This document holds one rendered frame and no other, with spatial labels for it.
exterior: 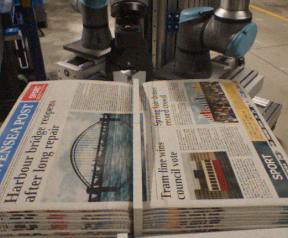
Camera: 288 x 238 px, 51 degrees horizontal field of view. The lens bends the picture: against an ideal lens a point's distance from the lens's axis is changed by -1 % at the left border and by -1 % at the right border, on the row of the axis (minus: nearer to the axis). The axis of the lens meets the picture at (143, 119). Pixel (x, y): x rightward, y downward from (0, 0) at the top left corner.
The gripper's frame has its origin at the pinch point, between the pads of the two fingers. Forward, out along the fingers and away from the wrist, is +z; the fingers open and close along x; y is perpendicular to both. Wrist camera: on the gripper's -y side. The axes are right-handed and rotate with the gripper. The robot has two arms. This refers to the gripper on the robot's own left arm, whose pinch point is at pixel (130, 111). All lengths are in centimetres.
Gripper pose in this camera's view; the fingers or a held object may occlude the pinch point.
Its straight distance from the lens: 58.4
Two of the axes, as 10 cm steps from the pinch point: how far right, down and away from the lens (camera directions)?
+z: 0.1, 10.0, 0.6
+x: -10.0, 0.2, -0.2
